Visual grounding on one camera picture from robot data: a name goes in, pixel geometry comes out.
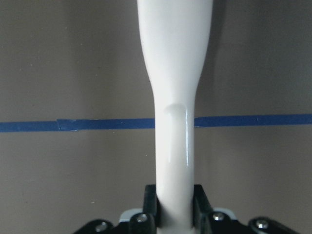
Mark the beige hand brush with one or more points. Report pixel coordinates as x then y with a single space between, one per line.
174 37

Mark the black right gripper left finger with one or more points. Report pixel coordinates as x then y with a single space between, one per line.
151 203

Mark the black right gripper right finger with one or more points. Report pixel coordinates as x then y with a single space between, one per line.
201 207

